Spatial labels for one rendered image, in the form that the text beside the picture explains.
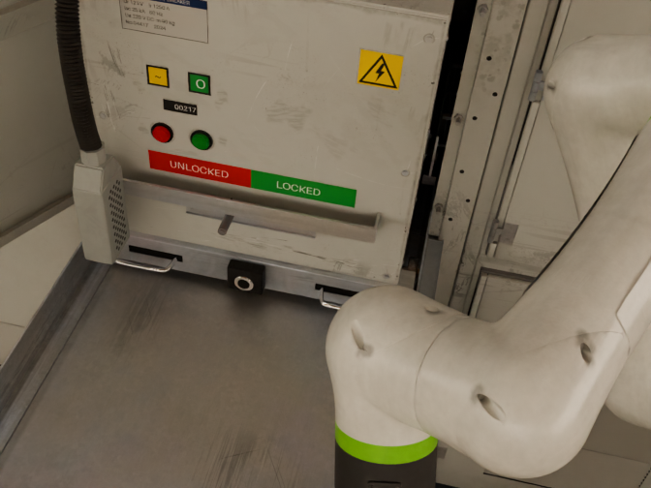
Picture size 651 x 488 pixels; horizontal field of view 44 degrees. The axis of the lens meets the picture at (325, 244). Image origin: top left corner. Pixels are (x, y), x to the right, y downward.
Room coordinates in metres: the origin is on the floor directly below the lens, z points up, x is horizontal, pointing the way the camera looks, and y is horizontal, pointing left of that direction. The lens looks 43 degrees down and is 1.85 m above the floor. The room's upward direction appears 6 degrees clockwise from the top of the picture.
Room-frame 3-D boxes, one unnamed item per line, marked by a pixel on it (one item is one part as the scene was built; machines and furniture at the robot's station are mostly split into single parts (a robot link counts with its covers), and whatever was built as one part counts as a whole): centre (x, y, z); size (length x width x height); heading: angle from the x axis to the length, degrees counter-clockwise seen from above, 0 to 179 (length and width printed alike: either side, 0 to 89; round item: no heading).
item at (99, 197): (0.89, 0.34, 1.04); 0.08 x 0.05 x 0.17; 172
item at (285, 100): (0.93, 0.12, 1.15); 0.48 x 0.01 x 0.48; 82
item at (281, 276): (0.95, 0.12, 0.90); 0.54 x 0.05 x 0.06; 82
